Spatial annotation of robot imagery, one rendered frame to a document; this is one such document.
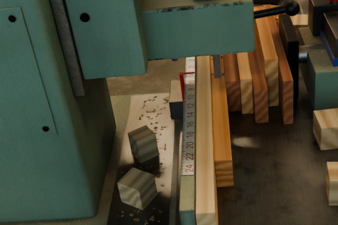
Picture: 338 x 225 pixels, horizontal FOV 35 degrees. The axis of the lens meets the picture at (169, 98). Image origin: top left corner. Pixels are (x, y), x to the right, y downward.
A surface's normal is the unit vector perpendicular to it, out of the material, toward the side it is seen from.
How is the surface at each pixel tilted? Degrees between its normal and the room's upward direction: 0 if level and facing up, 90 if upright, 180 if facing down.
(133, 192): 90
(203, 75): 0
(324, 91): 90
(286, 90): 90
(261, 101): 90
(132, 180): 0
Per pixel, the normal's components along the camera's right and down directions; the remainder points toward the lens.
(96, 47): -0.04, 0.54
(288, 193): -0.12, -0.84
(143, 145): 0.50, 0.40
